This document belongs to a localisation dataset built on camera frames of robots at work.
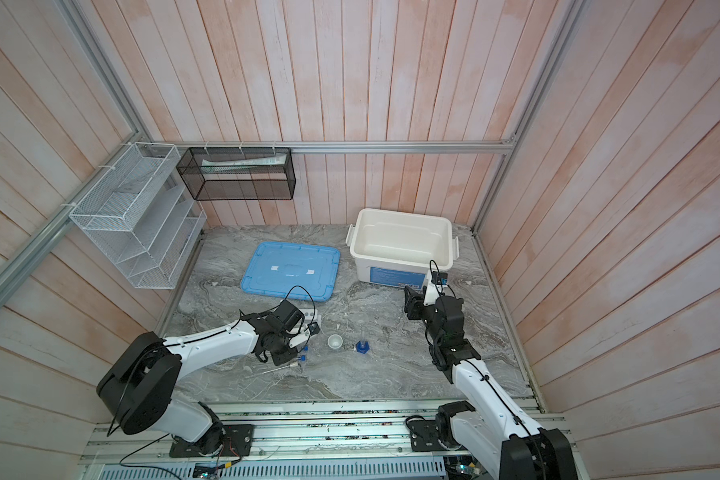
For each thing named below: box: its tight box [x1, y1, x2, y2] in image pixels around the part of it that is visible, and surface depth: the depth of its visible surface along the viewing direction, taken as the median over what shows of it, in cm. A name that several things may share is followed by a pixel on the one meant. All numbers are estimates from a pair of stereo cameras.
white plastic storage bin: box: [345, 208, 460, 290], surface depth 104 cm
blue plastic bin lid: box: [240, 241, 341, 302], surface depth 110 cm
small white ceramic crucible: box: [327, 334, 343, 350], surface depth 90 cm
